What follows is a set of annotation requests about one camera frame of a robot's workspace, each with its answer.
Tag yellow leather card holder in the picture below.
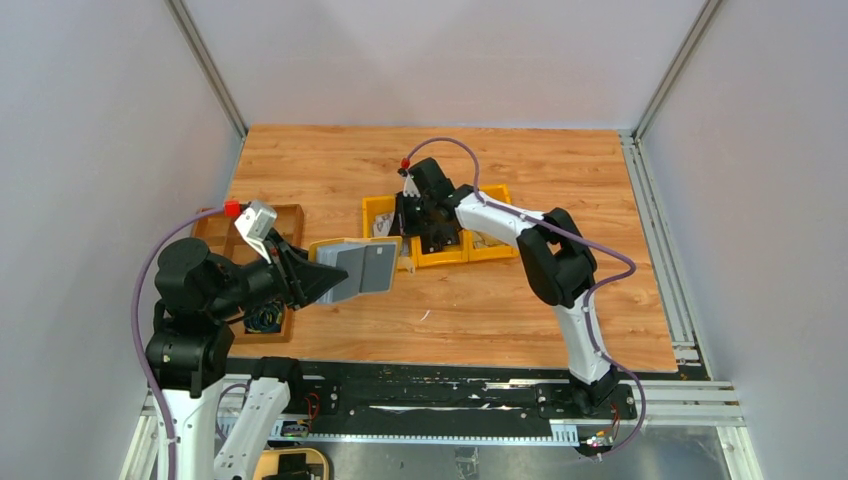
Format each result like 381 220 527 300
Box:
308 236 403 305

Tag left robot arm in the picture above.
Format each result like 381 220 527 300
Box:
145 231 348 479

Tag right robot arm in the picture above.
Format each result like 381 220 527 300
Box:
391 158 618 415

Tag cards in yellow bin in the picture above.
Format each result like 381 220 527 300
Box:
371 212 399 237

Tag yellow plastic bin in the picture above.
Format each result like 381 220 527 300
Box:
362 194 519 272

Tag wooden compartment tray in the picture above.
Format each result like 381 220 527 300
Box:
192 204 305 344

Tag yellow tray with phone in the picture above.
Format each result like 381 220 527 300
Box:
253 447 332 480

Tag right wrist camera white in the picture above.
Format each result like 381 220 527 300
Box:
401 174 421 198

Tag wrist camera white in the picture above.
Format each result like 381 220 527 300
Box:
401 174 421 198
234 200 277 264

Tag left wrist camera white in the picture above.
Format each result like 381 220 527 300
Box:
234 200 277 264

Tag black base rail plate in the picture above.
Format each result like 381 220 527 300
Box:
231 357 641 440

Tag aluminium frame rails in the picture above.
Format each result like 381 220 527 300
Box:
119 132 763 480

